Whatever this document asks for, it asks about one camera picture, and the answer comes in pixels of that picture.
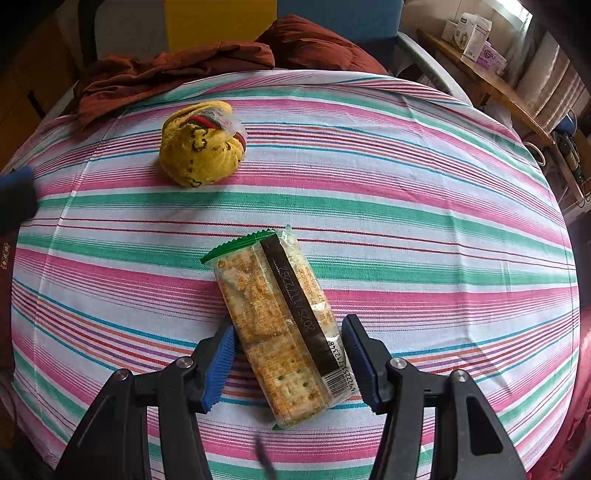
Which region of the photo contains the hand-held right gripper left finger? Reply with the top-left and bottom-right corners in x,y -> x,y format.
55,324 -> 238,480

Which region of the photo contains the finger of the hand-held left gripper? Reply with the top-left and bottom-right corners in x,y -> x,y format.
0,166 -> 38,237

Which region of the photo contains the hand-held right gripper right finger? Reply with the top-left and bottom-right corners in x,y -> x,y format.
341,314 -> 527,480

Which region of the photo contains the cracker packet brown stripe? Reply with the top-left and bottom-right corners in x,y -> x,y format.
200,224 -> 361,431

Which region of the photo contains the wooden wardrobe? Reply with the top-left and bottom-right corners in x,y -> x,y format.
0,14 -> 93,158

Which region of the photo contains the striped bedsheet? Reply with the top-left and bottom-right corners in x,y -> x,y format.
9,68 -> 580,480

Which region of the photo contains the yellow rolled sock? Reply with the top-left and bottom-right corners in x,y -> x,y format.
159,102 -> 247,188

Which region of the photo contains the brown blanket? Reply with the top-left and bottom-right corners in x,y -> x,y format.
76,15 -> 389,132

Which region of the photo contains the grey yellow blue headboard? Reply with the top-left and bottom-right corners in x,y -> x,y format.
92,0 -> 402,61

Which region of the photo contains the cluttered shelf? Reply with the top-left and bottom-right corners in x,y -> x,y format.
549,115 -> 591,213

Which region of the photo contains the wooden side desk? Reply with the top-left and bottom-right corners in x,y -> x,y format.
418,30 -> 555,144

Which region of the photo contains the purple box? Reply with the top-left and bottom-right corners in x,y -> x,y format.
475,41 -> 507,77

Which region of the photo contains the pink checked curtain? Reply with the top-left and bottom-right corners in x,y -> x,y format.
512,28 -> 587,134

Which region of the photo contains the white box dark label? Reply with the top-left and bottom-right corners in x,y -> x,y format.
441,18 -> 467,49

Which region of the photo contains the black bed post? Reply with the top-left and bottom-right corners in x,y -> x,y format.
78,0 -> 100,63

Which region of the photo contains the white bed rail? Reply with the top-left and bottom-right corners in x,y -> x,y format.
397,32 -> 472,104

